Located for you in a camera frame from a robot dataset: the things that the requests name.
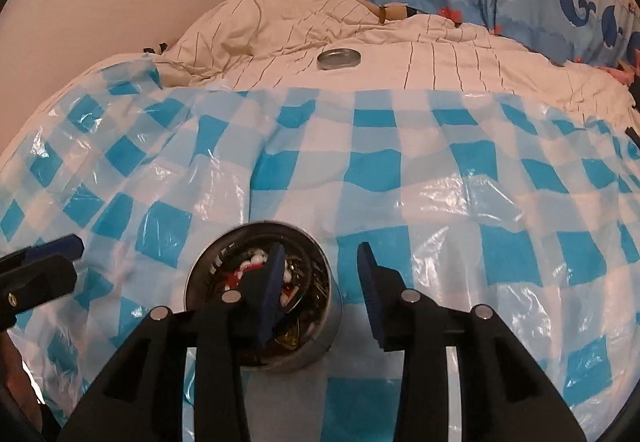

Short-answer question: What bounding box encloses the white striped duvet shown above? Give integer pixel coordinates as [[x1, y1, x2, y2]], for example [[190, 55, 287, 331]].
[[68, 0, 639, 134]]

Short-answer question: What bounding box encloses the blue white checkered plastic sheet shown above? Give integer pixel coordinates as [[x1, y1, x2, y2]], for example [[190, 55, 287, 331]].
[[1, 58, 639, 441]]

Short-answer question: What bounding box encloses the brown black object on bed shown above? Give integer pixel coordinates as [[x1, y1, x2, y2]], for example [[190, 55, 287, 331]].
[[366, 2, 418, 25]]

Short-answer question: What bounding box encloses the person's left hand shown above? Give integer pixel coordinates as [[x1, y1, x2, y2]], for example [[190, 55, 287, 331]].
[[0, 332, 42, 431]]

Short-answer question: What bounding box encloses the round silver tin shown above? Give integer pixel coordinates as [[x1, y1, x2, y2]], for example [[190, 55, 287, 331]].
[[184, 221, 342, 373]]

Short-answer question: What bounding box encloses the round silver tin lid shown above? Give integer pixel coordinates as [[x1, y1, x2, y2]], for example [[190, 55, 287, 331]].
[[317, 48, 361, 70]]

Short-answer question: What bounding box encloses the white pearl bead bracelet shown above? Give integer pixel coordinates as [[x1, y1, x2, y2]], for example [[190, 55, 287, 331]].
[[240, 248, 294, 293]]

